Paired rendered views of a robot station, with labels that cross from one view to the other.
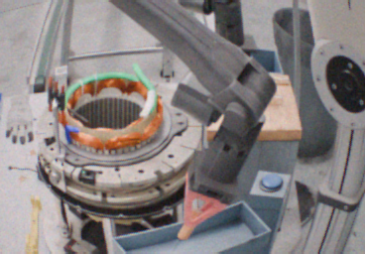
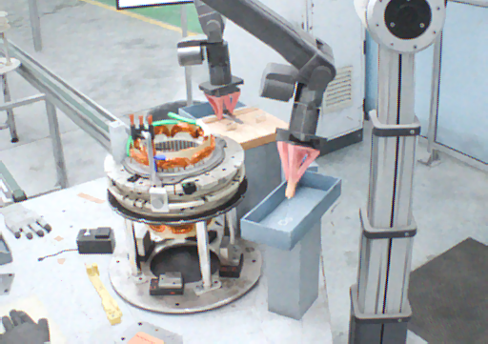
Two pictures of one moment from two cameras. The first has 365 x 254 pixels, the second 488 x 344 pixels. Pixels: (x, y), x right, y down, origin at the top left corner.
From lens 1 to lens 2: 0.66 m
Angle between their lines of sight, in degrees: 27
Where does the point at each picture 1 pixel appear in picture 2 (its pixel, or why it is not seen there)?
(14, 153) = (36, 246)
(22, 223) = (86, 297)
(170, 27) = (269, 19)
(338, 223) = (407, 151)
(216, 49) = (298, 31)
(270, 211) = not seen: hidden behind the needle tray
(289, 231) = not seen: hidden behind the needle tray
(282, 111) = (269, 123)
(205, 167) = (297, 127)
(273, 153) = (274, 151)
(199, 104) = (283, 85)
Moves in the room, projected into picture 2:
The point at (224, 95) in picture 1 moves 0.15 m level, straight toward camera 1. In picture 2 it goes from (311, 64) to (357, 86)
